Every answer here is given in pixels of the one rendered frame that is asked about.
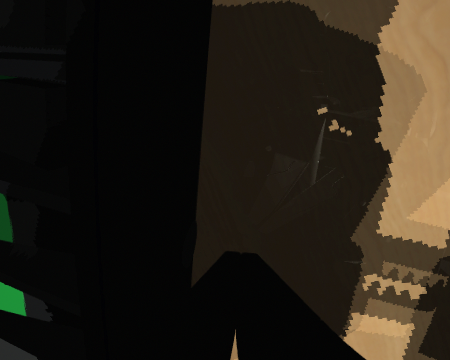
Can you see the dark grey controller unit with green rocker switches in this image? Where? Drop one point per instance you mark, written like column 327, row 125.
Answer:
column 101, row 106

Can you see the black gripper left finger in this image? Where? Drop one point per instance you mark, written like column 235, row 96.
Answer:
column 202, row 325

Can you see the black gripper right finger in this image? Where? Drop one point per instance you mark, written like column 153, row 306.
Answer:
column 273, row 323

